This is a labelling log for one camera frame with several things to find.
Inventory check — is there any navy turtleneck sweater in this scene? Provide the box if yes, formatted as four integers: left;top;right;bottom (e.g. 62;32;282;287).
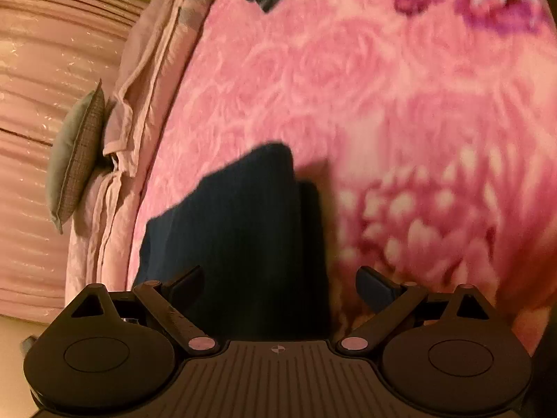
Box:
133;141;334;341

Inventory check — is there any grey cushion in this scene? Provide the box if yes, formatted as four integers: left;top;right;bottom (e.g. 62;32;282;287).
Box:
46;79;106;235

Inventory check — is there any pink curtain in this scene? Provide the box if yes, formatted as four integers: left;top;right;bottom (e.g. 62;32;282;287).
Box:
0;0;151;315

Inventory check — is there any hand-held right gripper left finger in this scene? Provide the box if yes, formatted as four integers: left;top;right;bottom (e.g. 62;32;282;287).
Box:
65;265;219;354

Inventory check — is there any pink folded quilt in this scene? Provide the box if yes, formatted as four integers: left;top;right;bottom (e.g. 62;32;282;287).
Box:
64;0;228;306

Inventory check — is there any mauve pillow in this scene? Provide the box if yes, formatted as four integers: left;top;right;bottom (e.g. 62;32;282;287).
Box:
102;6;186;176

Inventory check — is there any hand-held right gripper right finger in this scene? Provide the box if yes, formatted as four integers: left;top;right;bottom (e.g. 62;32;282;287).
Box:
340;266;497;353

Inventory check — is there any pink floral blanket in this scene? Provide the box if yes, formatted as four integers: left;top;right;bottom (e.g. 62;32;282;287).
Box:
126;0;557;341

